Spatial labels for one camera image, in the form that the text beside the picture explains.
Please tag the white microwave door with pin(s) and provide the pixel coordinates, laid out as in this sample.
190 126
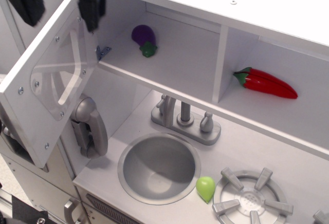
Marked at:
40 92

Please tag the purple toy eggplant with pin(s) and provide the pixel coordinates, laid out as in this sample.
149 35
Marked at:
144 36

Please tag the grey toy telephone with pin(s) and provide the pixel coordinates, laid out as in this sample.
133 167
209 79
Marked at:
89 128

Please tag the grey toy faucet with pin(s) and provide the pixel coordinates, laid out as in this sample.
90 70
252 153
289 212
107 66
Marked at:
201 128

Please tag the white toy kitchen cabinet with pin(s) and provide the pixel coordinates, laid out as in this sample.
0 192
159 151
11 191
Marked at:
200 44

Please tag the round metal sink bowl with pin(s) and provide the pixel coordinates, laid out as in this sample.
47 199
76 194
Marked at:
159 168

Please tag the red toy chili pepper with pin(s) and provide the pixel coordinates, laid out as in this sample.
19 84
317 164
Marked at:
261 81

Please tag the green toy pear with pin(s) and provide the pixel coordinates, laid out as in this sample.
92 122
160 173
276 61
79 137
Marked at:
205 187

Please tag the grey toy stove burner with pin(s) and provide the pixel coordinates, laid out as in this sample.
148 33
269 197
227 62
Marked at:
250 197

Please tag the grey oven door handle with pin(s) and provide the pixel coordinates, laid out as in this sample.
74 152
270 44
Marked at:
69 207

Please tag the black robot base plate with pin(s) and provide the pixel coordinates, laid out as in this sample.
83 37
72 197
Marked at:
15 211

